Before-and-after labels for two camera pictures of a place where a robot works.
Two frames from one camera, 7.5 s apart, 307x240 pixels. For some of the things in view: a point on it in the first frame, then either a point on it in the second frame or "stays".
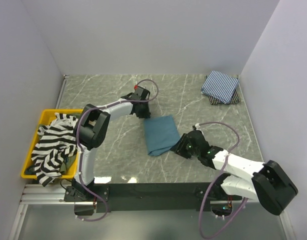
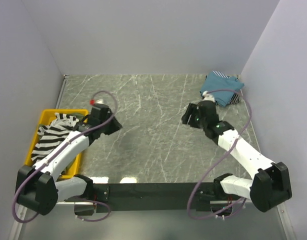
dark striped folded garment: [234, 99] stays
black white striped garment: [57, 144] stays
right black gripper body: [184, 148] to [195, 120]
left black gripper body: [144, 111] to [110, 127]
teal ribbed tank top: [161, 134] to [213, 82]
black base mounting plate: [143, 197] stays
